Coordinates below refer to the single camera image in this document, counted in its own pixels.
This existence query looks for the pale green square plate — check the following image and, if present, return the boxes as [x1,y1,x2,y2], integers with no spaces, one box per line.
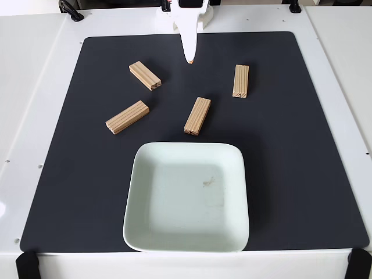
[122,141,251,253]

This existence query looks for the wooden block printed three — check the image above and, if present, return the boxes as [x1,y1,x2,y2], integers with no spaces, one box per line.
[232,64,250,99]

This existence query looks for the black rubber mat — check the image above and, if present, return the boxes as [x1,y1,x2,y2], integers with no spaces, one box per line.
[19,31,370,253]

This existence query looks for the grooved wooden block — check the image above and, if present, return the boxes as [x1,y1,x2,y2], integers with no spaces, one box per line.
[105,100,150,135]
[128,60,162,92]
[183,96,212,137]

